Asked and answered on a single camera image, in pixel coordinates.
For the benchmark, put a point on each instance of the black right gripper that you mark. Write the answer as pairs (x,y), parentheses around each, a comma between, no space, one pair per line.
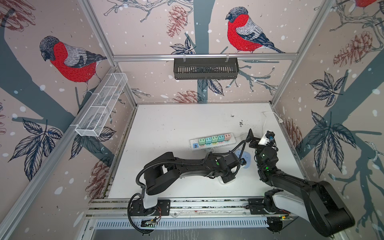
(251,138)

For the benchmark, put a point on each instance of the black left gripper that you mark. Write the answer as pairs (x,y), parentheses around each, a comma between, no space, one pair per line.
(231,177)

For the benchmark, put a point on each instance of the blue square socket cube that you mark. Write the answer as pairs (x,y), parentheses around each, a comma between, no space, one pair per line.
(247,158)

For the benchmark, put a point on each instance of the pink USB charger plug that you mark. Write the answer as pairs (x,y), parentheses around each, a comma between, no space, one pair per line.
(227,137)

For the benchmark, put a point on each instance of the teal charger plug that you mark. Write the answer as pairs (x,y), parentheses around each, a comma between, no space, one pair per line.
(221,138)
(208,140)

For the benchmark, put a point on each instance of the white multicolour power strip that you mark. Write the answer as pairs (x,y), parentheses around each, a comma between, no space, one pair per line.
(194,143)

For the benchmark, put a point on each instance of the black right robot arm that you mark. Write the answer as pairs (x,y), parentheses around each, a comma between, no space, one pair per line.
(316,202)

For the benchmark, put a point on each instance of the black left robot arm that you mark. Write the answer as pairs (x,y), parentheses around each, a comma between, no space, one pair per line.
(161,173)

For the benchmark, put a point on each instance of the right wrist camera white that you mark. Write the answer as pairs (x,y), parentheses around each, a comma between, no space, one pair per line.
(268,139)

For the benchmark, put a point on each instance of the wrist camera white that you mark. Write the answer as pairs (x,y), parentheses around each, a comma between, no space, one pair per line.
(242,162)
(268,139)

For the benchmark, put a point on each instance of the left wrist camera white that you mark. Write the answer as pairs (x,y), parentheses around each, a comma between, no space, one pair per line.
(242,162)

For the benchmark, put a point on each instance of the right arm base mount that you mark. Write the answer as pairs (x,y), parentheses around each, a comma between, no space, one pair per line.
(261,206)

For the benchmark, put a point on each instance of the black wall shelf basket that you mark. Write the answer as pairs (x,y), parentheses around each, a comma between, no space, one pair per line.
(206,68)

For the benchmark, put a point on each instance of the white wire mesh shelf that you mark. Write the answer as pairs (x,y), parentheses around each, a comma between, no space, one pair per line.
(94,120)

